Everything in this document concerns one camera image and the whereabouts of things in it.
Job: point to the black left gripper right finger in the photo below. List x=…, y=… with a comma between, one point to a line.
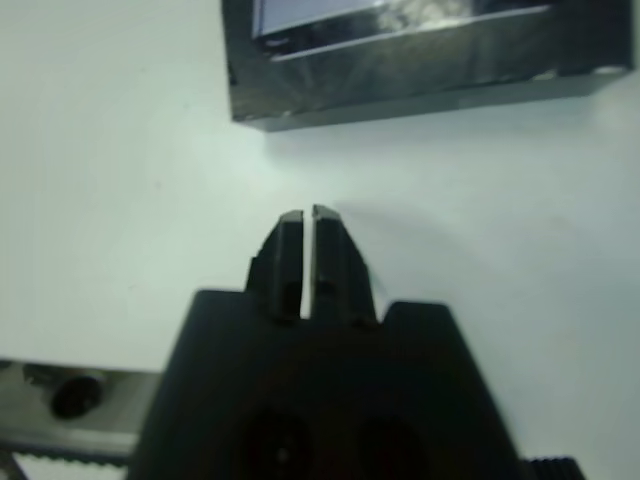
x=340, y=260

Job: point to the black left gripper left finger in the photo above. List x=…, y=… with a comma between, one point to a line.
x=280, y=260

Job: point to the black printed box lid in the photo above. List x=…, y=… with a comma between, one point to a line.
x=400, y=75

